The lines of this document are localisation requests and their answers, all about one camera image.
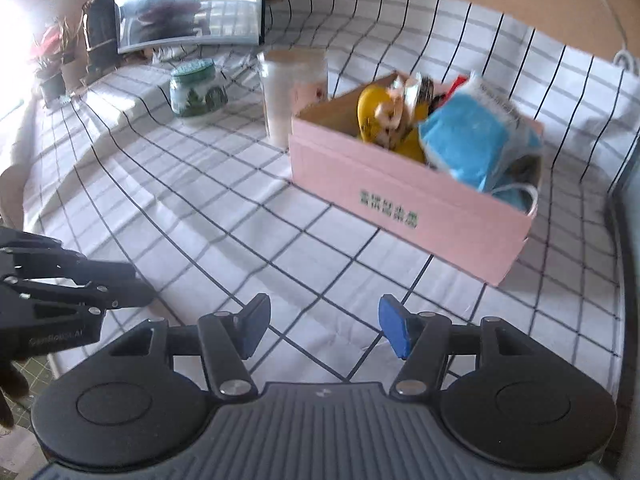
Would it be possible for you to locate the potted plant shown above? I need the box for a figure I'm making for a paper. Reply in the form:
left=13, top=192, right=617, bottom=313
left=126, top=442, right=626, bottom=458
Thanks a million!
left=30, top=15, right=81, bottom=108

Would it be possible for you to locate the green-lid glass jar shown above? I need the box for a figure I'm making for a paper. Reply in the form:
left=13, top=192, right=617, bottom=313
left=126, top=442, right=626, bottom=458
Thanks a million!
left=169, top=59, right=228, bottom=118

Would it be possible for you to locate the green cutting mat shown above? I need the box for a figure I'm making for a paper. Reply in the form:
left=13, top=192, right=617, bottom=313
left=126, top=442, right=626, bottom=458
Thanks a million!
left=0, top=355, right=61, bottom=431

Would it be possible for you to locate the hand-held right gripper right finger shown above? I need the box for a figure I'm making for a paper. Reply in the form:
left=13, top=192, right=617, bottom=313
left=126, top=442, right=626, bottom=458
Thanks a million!
left=378, top=294, right=548, bottom=401

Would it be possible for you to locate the clear plastic jar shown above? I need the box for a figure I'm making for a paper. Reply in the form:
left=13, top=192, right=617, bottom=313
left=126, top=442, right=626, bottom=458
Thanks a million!
left=257, top=47, right=328, bottom=150

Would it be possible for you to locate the person's left hand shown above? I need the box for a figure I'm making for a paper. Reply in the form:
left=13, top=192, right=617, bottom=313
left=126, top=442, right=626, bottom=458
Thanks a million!
left=0, top=356, right=30, bottom=430

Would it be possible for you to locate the dark tall container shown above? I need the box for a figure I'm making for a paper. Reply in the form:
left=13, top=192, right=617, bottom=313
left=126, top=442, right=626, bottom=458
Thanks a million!
left=80, top=0, right=120, bottom=83

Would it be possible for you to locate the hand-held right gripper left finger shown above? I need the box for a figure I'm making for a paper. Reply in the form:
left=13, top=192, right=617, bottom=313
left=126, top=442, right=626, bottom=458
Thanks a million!
left=107, top=292, right=273, bottom=401

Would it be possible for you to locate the yellow monkey plush toy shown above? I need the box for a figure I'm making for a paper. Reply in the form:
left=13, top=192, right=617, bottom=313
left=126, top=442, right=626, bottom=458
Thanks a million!
left=356, top=76, right=446, bottom=163

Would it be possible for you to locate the pink cardboard box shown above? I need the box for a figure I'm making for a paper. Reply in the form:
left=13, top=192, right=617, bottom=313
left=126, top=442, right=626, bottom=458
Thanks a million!
left=287, top=71, right=545, bottom=288

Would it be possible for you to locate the white plug and cable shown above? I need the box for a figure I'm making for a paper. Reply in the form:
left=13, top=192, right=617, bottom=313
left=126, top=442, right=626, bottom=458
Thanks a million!
left=575, top=0, right=633, bottom=68

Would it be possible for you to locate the black computer case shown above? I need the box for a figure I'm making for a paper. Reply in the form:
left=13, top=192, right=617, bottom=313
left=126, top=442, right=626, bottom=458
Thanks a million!
left=605, top=125, right=640, bottom=411

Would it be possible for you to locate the blue tissue packet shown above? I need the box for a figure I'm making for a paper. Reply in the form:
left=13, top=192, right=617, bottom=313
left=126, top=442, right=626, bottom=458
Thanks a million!
left=417, top=74, right=543, bottom=193

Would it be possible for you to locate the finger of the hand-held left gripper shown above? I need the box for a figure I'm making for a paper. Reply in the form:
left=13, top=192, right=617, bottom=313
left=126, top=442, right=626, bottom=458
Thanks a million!
left=0, top=226, right=139, bottom=287
left=0, top=278, right=156, bottom=321

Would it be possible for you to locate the dark computer monitor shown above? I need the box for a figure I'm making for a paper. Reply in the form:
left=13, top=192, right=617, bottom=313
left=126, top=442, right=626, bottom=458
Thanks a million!
left=114, top=0, right=266, bottom=55

